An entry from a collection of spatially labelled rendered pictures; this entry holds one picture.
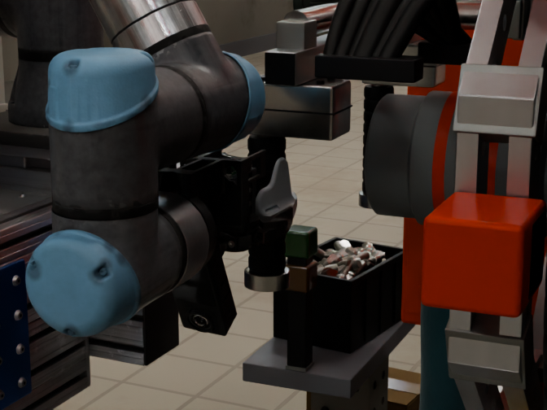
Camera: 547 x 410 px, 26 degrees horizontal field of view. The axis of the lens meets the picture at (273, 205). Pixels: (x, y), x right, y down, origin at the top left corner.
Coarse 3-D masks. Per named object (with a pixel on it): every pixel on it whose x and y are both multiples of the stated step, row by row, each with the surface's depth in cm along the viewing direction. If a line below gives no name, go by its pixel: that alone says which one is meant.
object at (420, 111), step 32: (384, 96) 122; (416, 96) 122; (448, 96) 119; (384, 128) 119; (416, 128) 117; (448, 128) 116; (384, 160) 118; (416, 160) 116; (448, 160) 115; (544, 160) 112; (384, 192) 120; (416, 192) 117; (448, 192) 116; (544, 192) 113
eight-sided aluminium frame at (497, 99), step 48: (480, 48) 94; (528, 48) 93; (480, 96) 92; (528, 96) 91; (480, 144) 94; (528, 144) 91; (480, 192) 95; (528, 192) 92; (480, 336) 96; (528, 336) 96; (480, 384) 103; (528, 384) 101
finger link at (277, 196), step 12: (276, 168) 106; (288, 168) 108; (276, 180) 106; (288, 180) 108; (264, 192) 104; (276, 192) 106; (288, 192) 108; (264, 204) 104; (276, 204) 106; (288, 204) 108
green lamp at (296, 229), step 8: (288, 232) 166; (296, 232) 166; (304, 232) 166; (312, 232) 167; (288, 240) 167; (296, 240) 166; (304, 240) 166; (312, 240) 167; (288, 248) 167; (296, 248) 166; (304, 248) 166; (312, 248) 167; (288, 256) 167; (296, 256) 167; (304, 256) 166
